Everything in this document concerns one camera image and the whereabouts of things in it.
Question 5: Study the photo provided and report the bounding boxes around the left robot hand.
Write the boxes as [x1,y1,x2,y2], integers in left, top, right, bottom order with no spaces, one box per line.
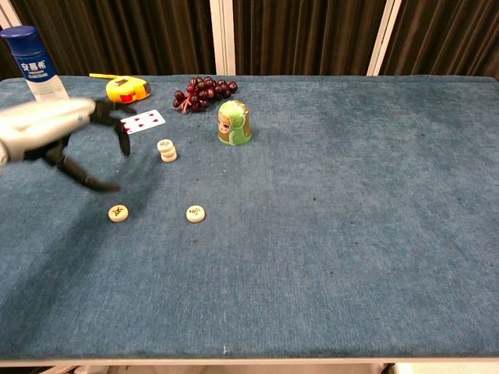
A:
[0,97,132,193]

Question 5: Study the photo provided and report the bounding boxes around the clear bottle with blue cap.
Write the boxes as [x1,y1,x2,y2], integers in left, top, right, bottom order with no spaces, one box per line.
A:
[0,25,71,104]

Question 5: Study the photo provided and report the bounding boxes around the black pleated curtain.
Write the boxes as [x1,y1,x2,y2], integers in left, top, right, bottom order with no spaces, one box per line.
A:
[232,0,388,77]
[9,0,216,78]
[0,29,28,81]
[380,0,499,81]

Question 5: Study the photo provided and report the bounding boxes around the yellow tape measure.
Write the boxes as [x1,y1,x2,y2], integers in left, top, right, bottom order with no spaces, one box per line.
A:
[88,72,152,105]

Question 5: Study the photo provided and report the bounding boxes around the red hearts playing card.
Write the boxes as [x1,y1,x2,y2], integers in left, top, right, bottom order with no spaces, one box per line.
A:
[119,109,166,136]

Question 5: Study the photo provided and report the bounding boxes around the dark red grape bunch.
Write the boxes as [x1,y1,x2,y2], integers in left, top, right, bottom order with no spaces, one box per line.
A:
[172,76,239,114]

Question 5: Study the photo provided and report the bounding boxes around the green matryoshka doll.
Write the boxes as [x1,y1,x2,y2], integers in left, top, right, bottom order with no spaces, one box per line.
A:
[217,99,253,147]

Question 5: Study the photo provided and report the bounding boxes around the blue table cloth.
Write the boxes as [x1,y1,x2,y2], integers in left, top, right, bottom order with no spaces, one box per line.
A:
[0,74,499,362]

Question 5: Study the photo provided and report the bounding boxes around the white frame post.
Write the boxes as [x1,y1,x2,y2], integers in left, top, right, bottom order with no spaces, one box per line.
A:
[366,0,407,77]
[209,0,237,76]
[0,0,23,30]

